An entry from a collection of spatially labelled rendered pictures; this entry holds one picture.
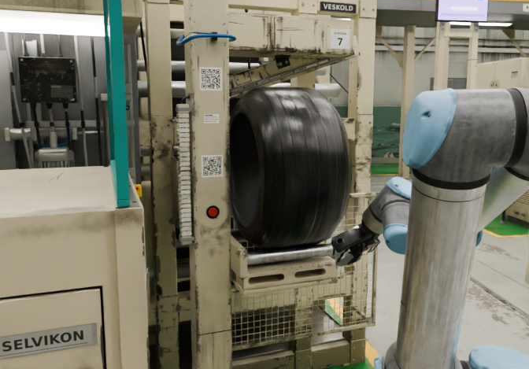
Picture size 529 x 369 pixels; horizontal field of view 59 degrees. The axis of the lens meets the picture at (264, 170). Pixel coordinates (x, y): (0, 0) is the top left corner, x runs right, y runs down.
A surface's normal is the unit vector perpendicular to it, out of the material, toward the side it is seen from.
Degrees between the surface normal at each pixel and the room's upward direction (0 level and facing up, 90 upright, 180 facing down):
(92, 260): 90
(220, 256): 90
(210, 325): 90
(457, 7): 90
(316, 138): 64
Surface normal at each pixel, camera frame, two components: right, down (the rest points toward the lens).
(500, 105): -0.11, -0.45
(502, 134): -0.13, 0.22
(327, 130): 0.29, -0.37
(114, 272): 0.33, 0.13
